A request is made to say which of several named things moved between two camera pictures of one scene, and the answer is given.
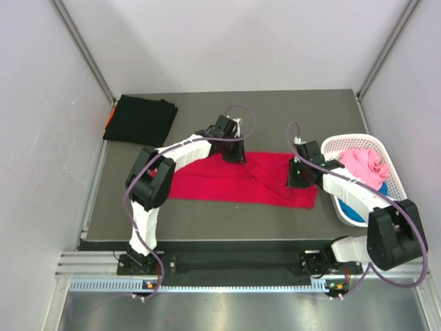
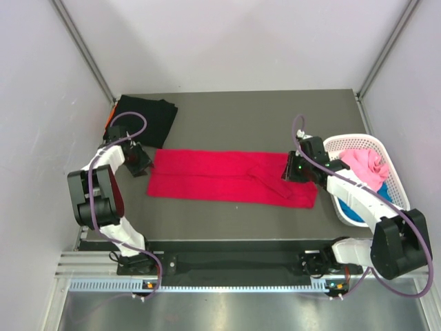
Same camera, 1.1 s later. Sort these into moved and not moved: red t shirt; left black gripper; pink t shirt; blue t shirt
Moved: left black gripper
Not moved: red t shirt; blue t shirt; pink t shirt
